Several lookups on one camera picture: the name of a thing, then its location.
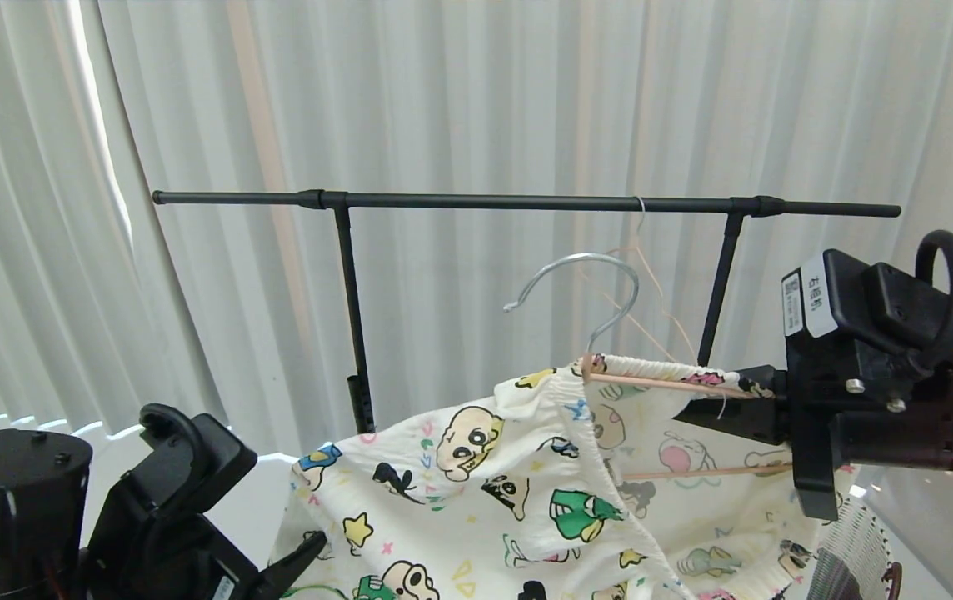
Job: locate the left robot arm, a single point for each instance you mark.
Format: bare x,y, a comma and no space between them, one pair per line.
10,500

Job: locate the black clothes rack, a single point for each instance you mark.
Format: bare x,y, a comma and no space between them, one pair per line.
526,202

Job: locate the white curtain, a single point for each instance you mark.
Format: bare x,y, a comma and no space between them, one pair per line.
485,100

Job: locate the white laundry basket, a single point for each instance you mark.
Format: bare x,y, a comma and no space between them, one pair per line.
860,542

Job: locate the cream printed garment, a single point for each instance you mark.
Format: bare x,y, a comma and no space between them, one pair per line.
485,500

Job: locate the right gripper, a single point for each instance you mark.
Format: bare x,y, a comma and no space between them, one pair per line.
901,433

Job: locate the pink clothes hanger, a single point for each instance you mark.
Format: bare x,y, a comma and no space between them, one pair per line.
640,218
668,384

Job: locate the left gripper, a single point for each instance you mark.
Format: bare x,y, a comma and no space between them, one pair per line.
231,579

